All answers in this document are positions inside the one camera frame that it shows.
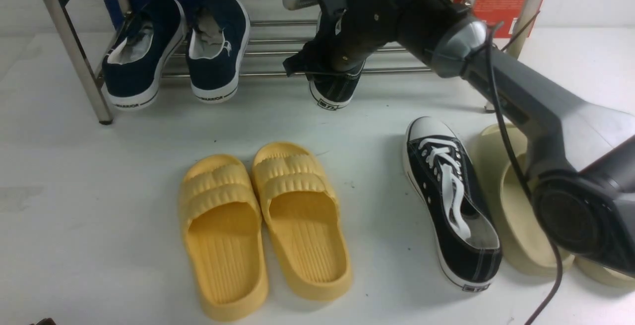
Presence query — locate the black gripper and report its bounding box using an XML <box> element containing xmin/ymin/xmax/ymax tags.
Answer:
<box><xmin>283</xmin><ymin>0</ymin><xmax>399</xmax><ymax>76</ymax></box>

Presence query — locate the black canvas sneaker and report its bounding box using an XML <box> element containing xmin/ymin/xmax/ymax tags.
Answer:
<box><xmin>403</xmin><ymin>117</ymin><xmax>502</xmax><ymax>293</ymax></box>
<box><xmin>309</xmin><ymin>13</ymin><xmax>367</xmax><ymax>111</ymax></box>

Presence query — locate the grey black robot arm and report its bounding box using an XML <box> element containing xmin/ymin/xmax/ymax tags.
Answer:
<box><xmin>283</xmin><ymin>0</ymin><xmax>635</xmax><ymax>276</ymax></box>

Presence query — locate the right navy canvas shoe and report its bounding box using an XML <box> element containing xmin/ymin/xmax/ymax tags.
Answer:
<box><xmin>186</xmin><ymin>0</ymin><xmax>251</xmax><ymax>104</ymax></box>

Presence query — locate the navy canvas shoe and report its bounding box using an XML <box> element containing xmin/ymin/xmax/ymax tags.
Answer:
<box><xmin>102</xmin><ymin>0</ymin><xmax>188</xmax><ymax>112</ymax></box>
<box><xmin>186</xmin><ymin>0</ymin><xmax>251</xmax><ymax>104</ymax></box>

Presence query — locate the stainless steel shoe rack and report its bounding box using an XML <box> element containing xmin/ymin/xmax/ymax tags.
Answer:
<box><xmin>28</xmin><ymin>0</ymin><xmax>555</xmax><ymax>126</ymax></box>

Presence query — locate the left navy canvas shoe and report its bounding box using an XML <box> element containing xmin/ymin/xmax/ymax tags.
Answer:
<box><xmin>102</xmin><ymin>0</ymin><xmax>188</xmax><ymax>112</ymax></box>

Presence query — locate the right yellow rubber slipper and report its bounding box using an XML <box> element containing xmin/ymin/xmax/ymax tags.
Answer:
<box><xmin>252</xmin><ymin>142</ymin><xmax>352</xmax><ymax>302</ymax></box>

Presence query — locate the yellow rubber slipper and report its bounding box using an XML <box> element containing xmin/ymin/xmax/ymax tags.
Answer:
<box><xmin>252</xmin><ymin>142</ymin><xmax>352</xmax><ymax>302</ymax></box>
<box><xmin>178</xmin><ymin>154</ymin><xmax>268</xmax><ymax>322</ymax></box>

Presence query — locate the left yellow rubber slipper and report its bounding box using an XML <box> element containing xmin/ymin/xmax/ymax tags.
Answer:
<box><xmin>178</xmin><ymin>154</ymin><xmax>268</xmax><ymax>322</ymax></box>

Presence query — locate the left beige foam slide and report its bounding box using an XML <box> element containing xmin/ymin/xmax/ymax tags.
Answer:
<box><xmin>468</xmin><ymin>124</ymin><xmax>557</xmax><ymax>278</ymax></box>

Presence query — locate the beige foam slide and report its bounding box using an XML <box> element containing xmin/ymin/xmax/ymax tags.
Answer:
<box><xmin>574</xmin><ymin>257</ymin><xmax>635</xmax><ymax>289</ymax></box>
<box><xmin>468</xmin><ymin>124</ymin><xmax>557</xmax><ymax>278</ymax></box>

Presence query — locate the right beige foam slide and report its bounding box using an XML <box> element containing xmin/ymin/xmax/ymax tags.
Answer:
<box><xmin>574</xmin><ymin>257</ymin><xmax>635</xmax><ymax>289</ymax></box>

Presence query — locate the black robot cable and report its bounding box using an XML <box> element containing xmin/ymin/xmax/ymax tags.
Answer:
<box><xmin>484</xmin><ymin>10</ymin><xmax>564</xmax><ymax>325</ymax></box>

